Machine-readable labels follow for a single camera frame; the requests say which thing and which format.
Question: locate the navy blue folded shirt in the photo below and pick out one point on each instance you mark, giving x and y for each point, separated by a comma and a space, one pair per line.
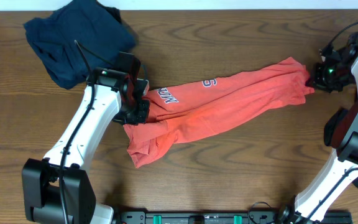
95, 26

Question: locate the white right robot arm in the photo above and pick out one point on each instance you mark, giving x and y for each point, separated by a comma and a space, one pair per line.
340, 170

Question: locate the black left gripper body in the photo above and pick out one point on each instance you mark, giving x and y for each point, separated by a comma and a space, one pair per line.
138, 113

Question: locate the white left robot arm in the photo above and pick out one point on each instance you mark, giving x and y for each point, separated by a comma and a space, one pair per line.
57, 188

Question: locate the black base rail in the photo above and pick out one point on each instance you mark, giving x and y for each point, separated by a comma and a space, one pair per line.
262, 217

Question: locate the red printed t-shirt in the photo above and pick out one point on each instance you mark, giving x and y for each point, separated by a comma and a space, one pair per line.
198, 110

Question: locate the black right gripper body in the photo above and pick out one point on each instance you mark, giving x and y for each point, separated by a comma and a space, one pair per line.
330, 78

